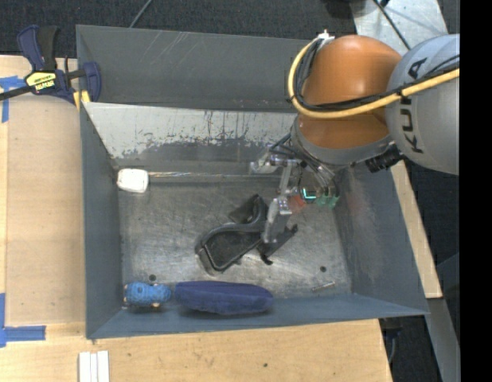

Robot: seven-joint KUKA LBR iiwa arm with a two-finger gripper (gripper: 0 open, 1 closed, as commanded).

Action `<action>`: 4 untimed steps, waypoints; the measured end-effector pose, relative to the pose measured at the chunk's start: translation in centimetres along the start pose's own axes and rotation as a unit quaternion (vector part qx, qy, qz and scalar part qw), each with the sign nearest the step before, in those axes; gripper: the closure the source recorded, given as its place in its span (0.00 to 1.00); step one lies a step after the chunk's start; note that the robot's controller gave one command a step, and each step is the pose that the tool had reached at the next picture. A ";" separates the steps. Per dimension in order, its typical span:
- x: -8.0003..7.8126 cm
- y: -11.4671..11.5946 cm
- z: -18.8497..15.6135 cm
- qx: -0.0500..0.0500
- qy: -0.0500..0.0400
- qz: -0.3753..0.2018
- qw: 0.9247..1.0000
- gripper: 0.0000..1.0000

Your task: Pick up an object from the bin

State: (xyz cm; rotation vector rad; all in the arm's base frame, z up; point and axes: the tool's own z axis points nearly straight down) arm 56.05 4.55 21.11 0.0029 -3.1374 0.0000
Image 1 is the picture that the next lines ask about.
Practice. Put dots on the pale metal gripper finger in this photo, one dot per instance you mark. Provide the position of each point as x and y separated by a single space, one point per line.
276 229
272 211

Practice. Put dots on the small grey metal rod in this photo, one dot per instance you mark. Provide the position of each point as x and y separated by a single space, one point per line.
323 286

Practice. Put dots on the dark blue cloth pouch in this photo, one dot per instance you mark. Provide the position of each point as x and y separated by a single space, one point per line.
224 297

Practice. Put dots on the grey metal bin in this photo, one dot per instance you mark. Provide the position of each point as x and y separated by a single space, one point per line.
170 229

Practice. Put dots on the white rounded box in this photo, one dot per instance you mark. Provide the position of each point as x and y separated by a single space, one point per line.
132 180

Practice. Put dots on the blue toy animal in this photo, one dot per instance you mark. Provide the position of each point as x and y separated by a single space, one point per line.
144 294

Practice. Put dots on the black cylinder on white bracket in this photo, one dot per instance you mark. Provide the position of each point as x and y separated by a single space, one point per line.
383 160

